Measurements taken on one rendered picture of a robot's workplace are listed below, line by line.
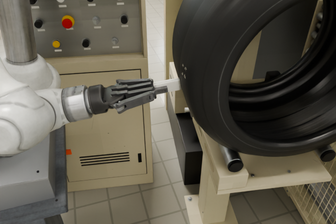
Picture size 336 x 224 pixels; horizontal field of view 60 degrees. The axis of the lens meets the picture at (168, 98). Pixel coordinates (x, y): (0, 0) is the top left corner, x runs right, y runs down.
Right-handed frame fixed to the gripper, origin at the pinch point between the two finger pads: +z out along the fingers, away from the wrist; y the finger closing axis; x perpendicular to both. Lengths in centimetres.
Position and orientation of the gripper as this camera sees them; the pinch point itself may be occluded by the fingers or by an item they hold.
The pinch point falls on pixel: (167, 86)
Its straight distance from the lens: 76.0
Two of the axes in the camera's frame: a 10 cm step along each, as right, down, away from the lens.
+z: 9.8, -1.9, 0.3
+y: -1.3, -5.7, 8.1
